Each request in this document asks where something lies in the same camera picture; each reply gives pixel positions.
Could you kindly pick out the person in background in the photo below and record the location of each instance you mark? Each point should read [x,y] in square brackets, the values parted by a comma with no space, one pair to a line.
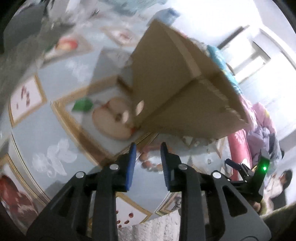
[275,187]

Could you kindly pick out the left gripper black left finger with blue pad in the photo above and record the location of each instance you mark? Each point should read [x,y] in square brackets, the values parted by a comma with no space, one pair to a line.
[85,207]

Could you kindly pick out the pink floral bed quilt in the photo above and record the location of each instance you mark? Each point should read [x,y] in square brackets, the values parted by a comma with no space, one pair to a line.
[239,148]

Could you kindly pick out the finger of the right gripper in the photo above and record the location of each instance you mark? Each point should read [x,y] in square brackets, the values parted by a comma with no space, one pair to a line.
[235,167]

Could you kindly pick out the fruit pattern tablecloth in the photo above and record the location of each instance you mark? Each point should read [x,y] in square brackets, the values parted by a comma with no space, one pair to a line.
[66,116]

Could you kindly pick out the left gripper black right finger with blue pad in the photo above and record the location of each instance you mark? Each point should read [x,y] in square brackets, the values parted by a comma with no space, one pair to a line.
[212,208]

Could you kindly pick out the brown cardboard box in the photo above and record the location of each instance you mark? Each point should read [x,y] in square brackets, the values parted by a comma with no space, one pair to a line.
[179,90]

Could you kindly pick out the white fluffy towel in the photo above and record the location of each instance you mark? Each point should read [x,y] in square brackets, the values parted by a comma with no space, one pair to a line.
[166,227]

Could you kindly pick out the blue floral pillow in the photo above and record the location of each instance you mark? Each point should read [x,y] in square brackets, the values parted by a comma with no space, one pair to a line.
[217,57]

